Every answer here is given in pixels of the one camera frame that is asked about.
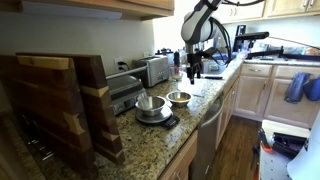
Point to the dark wood cutting board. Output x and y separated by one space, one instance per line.
43 100
100 116

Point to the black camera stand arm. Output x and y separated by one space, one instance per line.
266 53

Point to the stainless panini grill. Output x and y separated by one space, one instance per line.
125 90

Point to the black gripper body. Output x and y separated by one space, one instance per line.
193 60

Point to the small steel bowl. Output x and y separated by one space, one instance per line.
180 103

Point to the stainless steel toaster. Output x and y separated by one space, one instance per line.
155 71

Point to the black steel kitchen scale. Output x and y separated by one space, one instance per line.
170 122

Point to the white wall outlet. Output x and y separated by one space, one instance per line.
146 54
116 61

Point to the grey metal box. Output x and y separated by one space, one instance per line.
211 67

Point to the wooden drawer cabinet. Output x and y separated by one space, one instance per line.
180 163

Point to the clear drinking glass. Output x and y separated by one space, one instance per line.
176 75

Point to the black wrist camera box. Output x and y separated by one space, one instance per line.
208 53

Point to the white perforated robot cart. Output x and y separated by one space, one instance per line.
273 166

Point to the dark kitchen appliance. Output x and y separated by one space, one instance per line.
164 52

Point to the wooden wall cabinet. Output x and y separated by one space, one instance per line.
150 6

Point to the light wood wall cabinets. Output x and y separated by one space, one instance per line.
283 8

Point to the brown rounded item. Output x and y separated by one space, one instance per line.
313 51

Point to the black power plug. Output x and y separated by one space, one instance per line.
122 64

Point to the stainless dishwasher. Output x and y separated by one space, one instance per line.
206 140

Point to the black stereo camera bar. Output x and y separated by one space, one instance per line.
253 35

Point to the large steel bowl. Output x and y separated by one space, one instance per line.
150 108

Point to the dark blue hanging towel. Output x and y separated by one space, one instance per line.
296 88

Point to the bright blue hanging cloth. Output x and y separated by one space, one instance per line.
313 90

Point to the thin black pen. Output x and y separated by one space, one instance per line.
213 77

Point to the narrow cream base cabinet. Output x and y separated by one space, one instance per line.
228 106

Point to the yellow food contents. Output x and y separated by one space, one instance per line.
180 99

